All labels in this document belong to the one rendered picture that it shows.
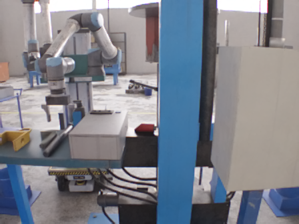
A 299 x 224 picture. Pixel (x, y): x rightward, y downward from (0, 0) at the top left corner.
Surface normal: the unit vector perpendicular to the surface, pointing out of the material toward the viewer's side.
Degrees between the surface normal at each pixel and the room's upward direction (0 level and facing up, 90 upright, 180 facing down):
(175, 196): 90
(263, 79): 90
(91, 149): 90
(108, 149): 90
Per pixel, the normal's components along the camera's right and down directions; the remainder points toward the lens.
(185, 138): 0.00, 0.27
